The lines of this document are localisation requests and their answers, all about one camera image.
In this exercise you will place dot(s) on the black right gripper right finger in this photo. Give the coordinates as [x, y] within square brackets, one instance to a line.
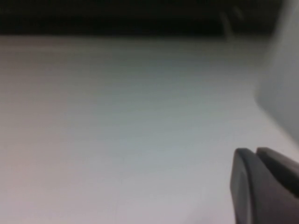
[280, 165]

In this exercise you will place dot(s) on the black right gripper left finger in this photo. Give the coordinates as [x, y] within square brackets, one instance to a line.
[247, 191]

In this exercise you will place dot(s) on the white blurry rounded object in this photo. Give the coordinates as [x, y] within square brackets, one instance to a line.
[282, 74]

